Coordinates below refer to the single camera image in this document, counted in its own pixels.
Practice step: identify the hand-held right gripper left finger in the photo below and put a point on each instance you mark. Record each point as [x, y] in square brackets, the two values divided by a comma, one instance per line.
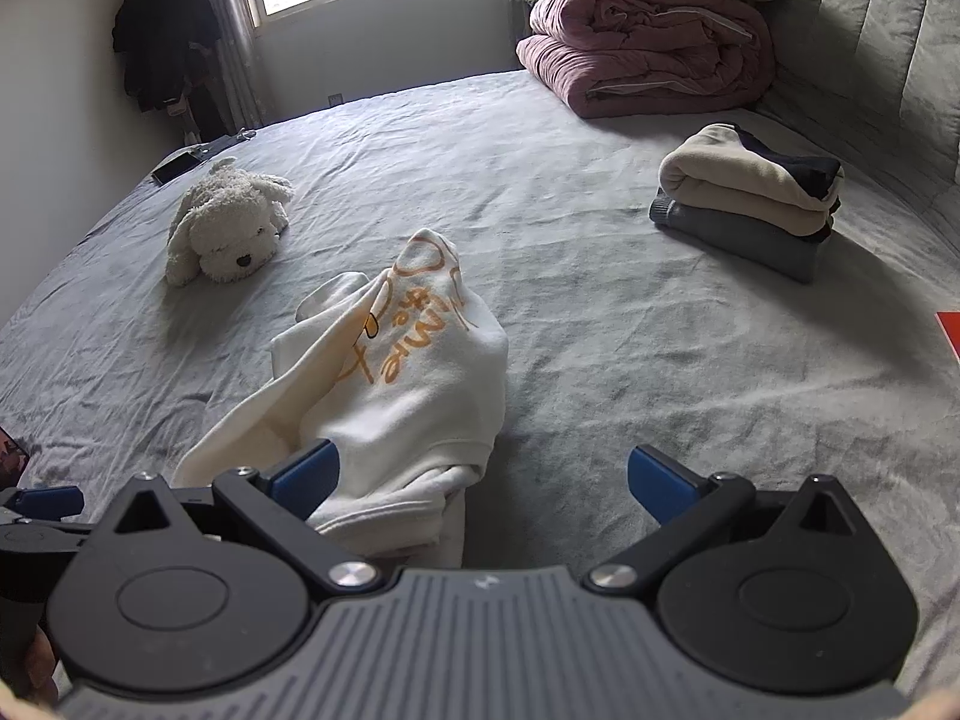
[309, 476]

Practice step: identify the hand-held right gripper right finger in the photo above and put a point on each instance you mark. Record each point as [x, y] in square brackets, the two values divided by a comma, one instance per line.
[660, 484]

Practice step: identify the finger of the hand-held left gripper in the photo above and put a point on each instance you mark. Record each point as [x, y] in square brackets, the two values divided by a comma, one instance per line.
[49, 499]

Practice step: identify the white sweatshirt with orange print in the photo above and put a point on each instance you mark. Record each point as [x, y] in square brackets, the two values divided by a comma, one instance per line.
[420, 405]

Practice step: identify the dark hanging clothes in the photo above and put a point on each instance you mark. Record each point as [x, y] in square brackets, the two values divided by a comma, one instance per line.
[161, 30]

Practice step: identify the phone with lit screen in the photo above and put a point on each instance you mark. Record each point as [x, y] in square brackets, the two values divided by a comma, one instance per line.
[11, 457]

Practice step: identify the grey bed sheet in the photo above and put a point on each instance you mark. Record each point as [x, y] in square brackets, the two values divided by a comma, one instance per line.
[600, 315]

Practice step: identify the folded grey sweater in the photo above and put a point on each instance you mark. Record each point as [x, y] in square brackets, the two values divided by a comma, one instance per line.
[750, 240]

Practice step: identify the white plush dog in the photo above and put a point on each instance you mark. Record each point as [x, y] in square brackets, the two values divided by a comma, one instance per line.
[225, 225]

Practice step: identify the folded cream garment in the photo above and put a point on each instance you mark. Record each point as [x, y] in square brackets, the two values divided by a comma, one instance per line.
[735, 172]

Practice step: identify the red book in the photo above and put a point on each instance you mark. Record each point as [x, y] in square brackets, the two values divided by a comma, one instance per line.
[949, 334]

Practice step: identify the black phone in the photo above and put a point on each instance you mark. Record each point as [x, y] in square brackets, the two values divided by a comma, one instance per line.
[174, 167]

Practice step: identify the folded pink quilt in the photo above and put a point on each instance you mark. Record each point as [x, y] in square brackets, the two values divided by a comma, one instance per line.
[645, 45]

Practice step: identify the grey quilted headboard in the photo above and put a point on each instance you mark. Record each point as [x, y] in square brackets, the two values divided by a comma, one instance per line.
[862, 52]

